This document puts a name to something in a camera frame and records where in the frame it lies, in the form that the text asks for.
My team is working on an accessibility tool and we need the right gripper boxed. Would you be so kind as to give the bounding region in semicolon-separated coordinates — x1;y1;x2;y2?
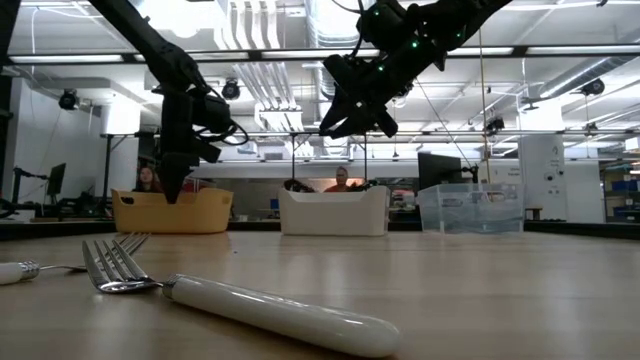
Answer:
318;47;426;140

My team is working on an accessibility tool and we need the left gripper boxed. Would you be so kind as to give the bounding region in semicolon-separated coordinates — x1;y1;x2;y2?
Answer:
158;88;195;205

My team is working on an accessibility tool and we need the white handled fork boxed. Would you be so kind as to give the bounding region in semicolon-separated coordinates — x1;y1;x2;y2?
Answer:
0;232;151;287
81;238;403;359

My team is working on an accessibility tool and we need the black monitor on arm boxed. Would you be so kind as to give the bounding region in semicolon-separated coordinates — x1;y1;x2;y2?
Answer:
417;151;479;191

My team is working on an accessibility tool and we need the person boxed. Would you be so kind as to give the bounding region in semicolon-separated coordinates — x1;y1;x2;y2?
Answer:
323;166;360;194
132;165;164;195

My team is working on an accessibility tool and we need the yellow plastic bin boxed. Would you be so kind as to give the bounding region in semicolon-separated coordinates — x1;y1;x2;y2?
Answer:
110;187;235;235

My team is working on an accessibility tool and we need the white plastic bin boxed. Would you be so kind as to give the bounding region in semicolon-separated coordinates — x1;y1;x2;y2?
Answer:
277;185;391;237

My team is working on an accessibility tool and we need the small black monitor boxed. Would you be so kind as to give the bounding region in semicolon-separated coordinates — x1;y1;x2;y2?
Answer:
46;162;67;199

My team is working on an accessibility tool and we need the clear plastic bin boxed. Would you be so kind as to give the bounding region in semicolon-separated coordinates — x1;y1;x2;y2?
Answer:
417;182;526;235

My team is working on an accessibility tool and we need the white pillar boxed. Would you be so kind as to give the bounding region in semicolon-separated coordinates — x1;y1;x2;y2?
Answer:
518;133;567;224

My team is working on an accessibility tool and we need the blue storage shelf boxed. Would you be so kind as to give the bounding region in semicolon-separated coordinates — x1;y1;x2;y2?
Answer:
599;164;640;221

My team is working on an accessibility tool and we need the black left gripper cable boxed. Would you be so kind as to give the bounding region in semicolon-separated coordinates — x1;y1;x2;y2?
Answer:
199;87;250;147

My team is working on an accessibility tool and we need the yellow hanging cord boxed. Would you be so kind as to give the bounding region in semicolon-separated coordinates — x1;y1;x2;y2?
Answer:
477;29;494;187

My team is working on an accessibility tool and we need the silver ventilation duct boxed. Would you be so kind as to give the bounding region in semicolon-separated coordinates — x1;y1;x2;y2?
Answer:
537;54;640;101

